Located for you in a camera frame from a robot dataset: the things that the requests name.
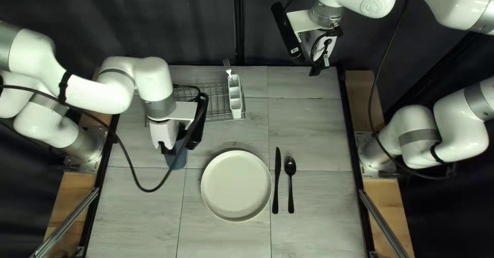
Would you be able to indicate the black frame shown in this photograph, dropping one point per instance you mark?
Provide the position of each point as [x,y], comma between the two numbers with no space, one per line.
[238,18]

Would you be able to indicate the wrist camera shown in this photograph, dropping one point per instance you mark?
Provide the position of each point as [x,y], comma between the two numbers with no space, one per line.
[287,30]
[197,126]

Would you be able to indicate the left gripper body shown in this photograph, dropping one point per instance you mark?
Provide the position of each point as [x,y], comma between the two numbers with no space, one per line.
[164,132]

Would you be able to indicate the dark blue cup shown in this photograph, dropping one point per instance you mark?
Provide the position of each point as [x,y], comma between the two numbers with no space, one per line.
[178,159]

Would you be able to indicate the white cutlery holder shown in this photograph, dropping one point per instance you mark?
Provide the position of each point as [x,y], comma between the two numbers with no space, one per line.
[235,99]

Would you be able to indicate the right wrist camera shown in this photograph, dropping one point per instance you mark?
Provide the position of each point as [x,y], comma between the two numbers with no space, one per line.
[287,30]

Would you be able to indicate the pale plate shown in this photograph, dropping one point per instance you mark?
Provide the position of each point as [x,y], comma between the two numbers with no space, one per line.
[235,184]

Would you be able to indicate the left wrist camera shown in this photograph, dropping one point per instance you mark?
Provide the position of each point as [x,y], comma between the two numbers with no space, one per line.
[197,126]

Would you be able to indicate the black spoon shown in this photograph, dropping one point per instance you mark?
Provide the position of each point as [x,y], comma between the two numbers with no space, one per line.
[290,167]

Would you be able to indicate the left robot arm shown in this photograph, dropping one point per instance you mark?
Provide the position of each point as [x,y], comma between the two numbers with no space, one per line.
[96,92]

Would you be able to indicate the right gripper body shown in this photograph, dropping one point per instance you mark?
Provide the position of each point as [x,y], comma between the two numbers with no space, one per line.
[307,42]

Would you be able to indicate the black knife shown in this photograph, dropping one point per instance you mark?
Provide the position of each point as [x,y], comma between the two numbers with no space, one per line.
[276,181]

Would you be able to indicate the fork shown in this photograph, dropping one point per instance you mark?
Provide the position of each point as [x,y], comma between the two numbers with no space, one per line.
[228,71]

